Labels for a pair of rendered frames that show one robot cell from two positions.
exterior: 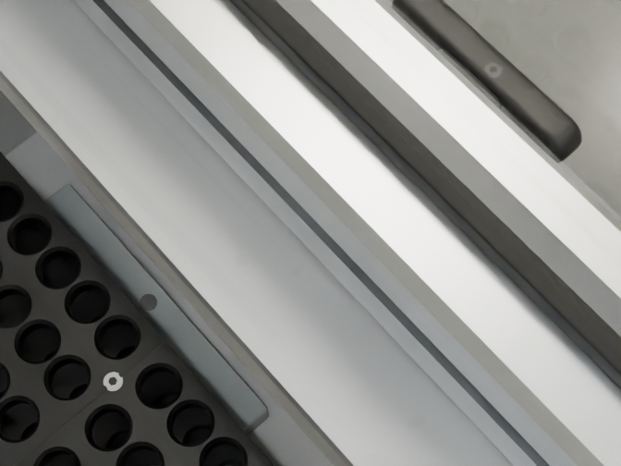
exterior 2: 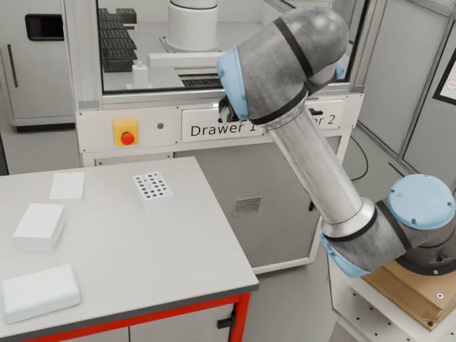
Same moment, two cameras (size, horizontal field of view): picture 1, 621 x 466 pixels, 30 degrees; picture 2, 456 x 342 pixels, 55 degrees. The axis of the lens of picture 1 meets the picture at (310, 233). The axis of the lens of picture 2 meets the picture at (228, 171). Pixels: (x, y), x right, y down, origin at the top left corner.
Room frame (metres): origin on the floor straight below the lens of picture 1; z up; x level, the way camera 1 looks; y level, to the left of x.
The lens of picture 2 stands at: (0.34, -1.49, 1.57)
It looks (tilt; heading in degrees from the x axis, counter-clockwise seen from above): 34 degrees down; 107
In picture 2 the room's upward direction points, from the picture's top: 7 degrees clockwise
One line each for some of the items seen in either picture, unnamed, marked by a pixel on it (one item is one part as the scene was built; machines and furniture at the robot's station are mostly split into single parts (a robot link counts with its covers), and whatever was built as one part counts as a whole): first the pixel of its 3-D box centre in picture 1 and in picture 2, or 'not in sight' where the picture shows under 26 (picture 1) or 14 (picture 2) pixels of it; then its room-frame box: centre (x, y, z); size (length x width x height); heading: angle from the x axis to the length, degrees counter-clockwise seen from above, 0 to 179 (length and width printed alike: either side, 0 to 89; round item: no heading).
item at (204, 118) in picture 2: not in sight; (224, 123); (-0.09, -0.23, 0.87); 0.29 x 0.02 x 0.11; 40
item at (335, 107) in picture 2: not in sight; (306, 116); (0.15, -0.03, 0.87); 0.29 x 0.02 x 0.11; 40
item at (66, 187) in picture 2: not in sight; (68, 186); (-0.40, -0.65, 0.77); 0.13 x 0.09 x 0.02; 122
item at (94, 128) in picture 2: not in sight; (196, 68); (-0.37, 0.17, 0.87); 1.02 x 0.95 x 0.14; 40
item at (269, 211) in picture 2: not in sight; (193, 161); (-0.36, 0.17, 0.40); 1.03 x 0.95 x 0.80; 40
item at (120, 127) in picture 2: not in sight; (125, 132); (-0.33, -0.45, 0.88); 0.07 x 0.05 x 0.07; 40
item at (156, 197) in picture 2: not in sight; (152, 190); (-0.17, -0.56, 0.78); 0.12 x 0.08 x 0.04; 138
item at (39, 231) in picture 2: not in sight; (41, 227); (-0.34, -0.84, 0.79); 0.13 x 0.09 x 0.05; 113
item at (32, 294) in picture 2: not in sight; (41, 292); (-0.20, -1.00, 0.78); 0.15 x 0.10 x 0.04; 47
